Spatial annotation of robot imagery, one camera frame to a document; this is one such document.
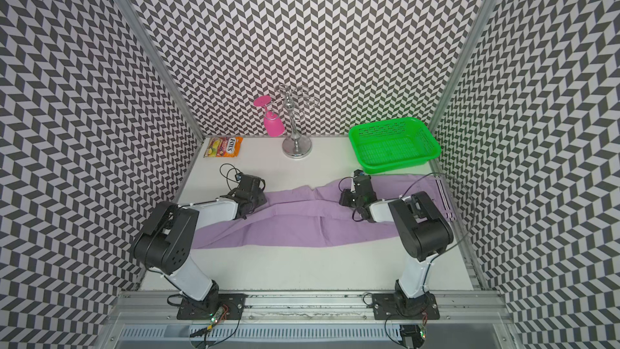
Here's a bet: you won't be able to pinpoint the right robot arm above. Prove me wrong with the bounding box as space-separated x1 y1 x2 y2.
339 170 454 317

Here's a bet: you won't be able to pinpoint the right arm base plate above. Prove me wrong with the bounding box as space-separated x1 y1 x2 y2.
370 292 440 321

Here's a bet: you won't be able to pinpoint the chrome cup holder stand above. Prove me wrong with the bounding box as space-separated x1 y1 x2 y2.
277 84 316 160

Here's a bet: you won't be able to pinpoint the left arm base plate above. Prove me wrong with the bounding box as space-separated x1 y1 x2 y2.
176 292 247 321

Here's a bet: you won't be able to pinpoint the green plastic basket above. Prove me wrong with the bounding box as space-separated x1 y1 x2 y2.
348 117 442 174

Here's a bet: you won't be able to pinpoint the orange candy bag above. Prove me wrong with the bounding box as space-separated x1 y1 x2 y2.
203 137 243 158

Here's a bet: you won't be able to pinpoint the aluminium front rail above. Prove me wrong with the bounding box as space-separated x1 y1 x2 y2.
103 290 514 326

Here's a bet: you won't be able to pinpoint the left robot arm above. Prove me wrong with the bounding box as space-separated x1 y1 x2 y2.
131 172 267 313

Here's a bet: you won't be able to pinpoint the purple long pants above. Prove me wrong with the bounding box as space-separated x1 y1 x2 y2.
192 174 450 249

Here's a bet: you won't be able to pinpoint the pink plastic goblet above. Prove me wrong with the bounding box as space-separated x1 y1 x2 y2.
253 95 286 137

